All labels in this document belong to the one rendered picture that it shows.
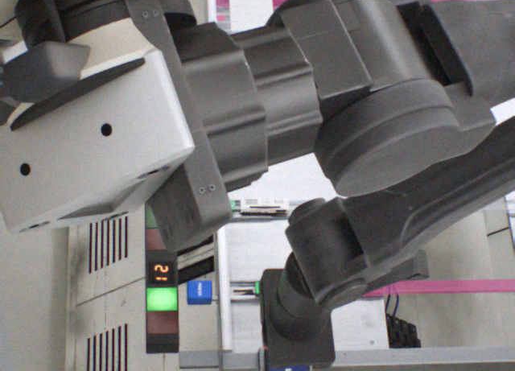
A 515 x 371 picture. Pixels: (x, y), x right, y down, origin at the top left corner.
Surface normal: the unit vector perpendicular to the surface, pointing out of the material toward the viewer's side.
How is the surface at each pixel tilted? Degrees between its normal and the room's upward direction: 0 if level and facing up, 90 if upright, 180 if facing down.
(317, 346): 43
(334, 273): 71
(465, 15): 36
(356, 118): 78
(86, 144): 82
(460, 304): 0
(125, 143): 82
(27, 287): 0
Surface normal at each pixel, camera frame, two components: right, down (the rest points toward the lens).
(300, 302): -0.47, 0.73
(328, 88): 0.20, -0.41
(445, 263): 0.77, -0.34
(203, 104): 0.31, -0.13
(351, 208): -0.42, -0.15
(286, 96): 0.37, 0.11
